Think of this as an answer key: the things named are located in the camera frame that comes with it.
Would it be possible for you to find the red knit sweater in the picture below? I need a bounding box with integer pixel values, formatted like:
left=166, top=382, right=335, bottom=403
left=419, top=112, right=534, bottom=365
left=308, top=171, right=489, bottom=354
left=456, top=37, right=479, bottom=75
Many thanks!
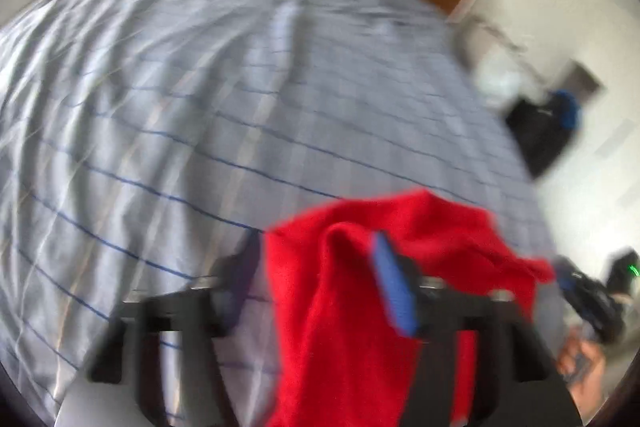
left=265, top=190, right=554, bottom=426

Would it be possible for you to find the person's right hand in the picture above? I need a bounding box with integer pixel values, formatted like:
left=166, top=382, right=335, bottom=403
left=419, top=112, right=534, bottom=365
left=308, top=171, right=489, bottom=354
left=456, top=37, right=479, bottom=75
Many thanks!
left=556, top=332, right=605, bottom=419

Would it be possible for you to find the black blue jacket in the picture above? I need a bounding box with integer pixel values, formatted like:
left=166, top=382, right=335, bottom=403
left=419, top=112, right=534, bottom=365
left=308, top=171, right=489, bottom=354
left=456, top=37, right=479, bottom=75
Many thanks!
left=506, top=90, right=582, bottom=179

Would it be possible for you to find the grey plaid bed cover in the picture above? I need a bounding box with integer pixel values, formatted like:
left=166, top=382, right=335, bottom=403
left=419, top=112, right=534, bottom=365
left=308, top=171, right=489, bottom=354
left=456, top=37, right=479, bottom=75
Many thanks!
left=1, top=0, right=555, bottom=425

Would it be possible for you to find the white bedside dresser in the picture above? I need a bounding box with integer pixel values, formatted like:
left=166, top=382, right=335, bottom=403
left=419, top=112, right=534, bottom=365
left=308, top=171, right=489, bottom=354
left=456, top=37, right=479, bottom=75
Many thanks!
left=454, top=15, right=548, bottom=116

